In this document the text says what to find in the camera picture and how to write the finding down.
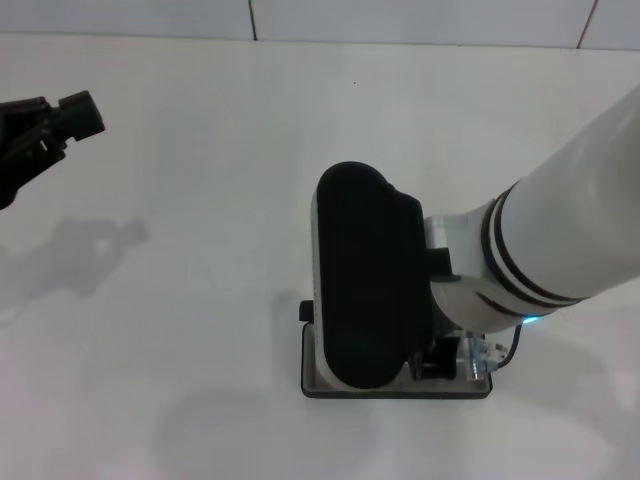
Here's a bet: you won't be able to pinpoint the black glasses case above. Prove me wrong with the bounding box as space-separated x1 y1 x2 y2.
298 299 494 400

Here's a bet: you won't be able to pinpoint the right wrist black camera housing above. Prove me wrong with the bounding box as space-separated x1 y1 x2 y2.
309 160 451 390

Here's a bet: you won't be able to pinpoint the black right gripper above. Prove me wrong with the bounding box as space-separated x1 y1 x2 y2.
409 335 462 382

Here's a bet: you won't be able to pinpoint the clear white glasses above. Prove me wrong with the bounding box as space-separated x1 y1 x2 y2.
459 333 507 387

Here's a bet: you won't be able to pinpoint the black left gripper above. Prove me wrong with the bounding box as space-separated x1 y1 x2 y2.
0 90 107 211

